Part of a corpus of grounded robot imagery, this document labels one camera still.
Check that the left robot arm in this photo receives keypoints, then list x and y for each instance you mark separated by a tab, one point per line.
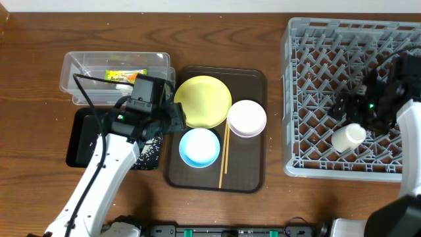
122	137

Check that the wooden chopstick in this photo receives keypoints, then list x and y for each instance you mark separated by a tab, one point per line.
223	155
227	151

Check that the light blue bowl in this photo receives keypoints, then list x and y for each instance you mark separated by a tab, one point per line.
199	148

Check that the clear plastic waste bin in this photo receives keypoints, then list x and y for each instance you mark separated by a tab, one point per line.
95	63

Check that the yellow round plate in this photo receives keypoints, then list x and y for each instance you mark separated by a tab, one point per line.
205	100

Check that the white green cup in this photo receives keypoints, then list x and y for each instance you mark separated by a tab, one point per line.
348	137

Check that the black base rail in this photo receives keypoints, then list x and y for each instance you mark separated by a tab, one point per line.
296	226

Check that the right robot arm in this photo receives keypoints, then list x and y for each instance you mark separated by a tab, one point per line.
401	217

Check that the pile of rice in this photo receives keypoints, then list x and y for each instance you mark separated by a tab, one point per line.
149	156

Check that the white tissue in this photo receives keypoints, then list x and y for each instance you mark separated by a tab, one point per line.
123	87

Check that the green orange snack wrapper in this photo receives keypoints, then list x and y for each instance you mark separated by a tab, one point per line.
127	76

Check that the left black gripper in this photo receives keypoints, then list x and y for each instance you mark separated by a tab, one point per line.
177	116

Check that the pink white bowl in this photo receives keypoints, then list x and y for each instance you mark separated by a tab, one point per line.
247	118

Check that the grey plastic dishwasher rack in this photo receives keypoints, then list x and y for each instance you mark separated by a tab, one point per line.
321	58

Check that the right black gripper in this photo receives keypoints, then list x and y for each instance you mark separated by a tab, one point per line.
342	103

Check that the black plastic tray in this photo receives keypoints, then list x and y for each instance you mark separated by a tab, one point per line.
83	138

